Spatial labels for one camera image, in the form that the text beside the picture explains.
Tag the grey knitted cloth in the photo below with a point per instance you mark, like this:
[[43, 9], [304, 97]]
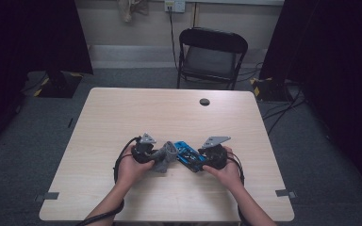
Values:
[[168, 155]]

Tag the black curtain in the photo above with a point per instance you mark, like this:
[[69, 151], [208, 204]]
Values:
[[333, 62], [28, 47]]

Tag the white wall socket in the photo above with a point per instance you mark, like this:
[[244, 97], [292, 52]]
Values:
[[175, 5]]

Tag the grey tape strip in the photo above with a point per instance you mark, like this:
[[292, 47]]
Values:
[[48, 196], [284, 193]]

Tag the black folding chair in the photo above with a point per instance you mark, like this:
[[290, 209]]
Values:
[[212, 62]]

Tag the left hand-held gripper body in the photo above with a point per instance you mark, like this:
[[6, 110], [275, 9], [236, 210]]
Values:
[[144, 153]]

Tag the beige hanging cloth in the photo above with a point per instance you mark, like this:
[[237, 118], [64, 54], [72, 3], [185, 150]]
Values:
[[128, 8]]

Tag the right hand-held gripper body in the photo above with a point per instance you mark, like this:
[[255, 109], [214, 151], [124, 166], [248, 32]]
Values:
[[215, 155]]

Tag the person's left hand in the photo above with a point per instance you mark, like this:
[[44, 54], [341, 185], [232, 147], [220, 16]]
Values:
[[128, 169]]

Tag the black stand base yellow stripes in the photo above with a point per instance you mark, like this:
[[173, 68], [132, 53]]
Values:
[[270, 89], [59, 86]]

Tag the person's right hand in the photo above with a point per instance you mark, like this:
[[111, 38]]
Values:
[[231, 174]]

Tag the blue toy car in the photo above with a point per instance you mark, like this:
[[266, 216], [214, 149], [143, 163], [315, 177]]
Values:
[[188, 155]]

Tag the small black floor object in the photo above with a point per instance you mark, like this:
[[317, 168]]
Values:
[[70, 122]]

